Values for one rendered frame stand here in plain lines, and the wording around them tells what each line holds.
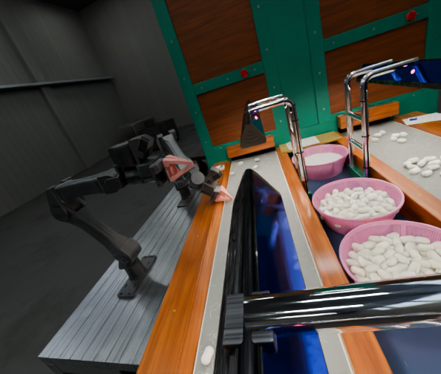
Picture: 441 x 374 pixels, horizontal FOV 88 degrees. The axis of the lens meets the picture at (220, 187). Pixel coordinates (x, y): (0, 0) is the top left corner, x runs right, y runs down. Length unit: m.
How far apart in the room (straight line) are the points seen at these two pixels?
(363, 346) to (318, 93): 1.26
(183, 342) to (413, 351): 0.46
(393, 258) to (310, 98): 1.05
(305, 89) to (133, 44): 10.08
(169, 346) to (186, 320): 0.06
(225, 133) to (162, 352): 1.22
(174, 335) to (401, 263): 0.57
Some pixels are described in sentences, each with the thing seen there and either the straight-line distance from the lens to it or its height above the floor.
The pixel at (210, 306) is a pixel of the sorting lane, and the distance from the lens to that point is 0.67.
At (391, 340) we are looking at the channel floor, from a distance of 0.67.
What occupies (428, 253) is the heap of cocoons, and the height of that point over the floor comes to 0.74.
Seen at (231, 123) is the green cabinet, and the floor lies 0.99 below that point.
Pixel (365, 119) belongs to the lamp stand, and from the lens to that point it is 1.01.
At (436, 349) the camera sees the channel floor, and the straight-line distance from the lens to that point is 0.68.
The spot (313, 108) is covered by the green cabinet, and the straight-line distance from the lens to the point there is 1.54.
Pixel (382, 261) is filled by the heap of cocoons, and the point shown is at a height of 0.74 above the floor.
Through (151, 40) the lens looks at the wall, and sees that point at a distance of 10.88.
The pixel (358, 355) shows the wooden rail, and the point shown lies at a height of 0.77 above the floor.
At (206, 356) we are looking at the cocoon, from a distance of 0.59.
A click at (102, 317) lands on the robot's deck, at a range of 0.97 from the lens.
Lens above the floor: 1.24
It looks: 24 degrees down
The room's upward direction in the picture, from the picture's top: 19 degrees counter-clockwise
